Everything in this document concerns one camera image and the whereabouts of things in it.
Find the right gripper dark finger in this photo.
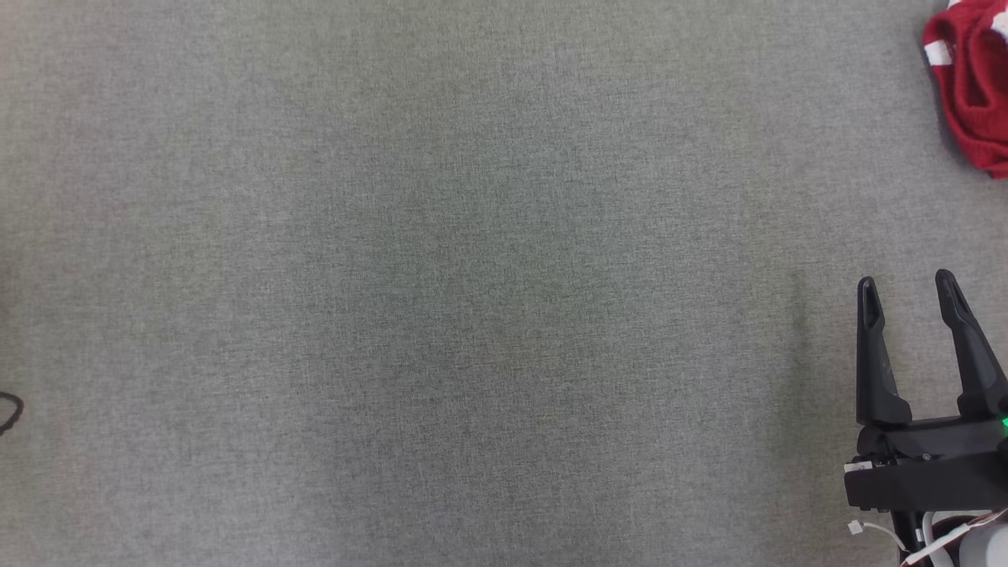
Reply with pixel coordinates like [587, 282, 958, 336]
[856, 276, 914, 428]
[935, 269, 1008, 419]

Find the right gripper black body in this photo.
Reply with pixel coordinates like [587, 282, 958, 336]
[844, 413, 1008, 513]

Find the red shorts white side stripe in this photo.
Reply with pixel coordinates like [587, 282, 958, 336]
[923, 0, 1008, 180]

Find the grey fabric sofa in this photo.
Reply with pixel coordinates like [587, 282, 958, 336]
[0, 0, 1008, 567]

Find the thin white right arm cable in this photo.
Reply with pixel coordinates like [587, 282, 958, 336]
[848, 520, 908, 554]

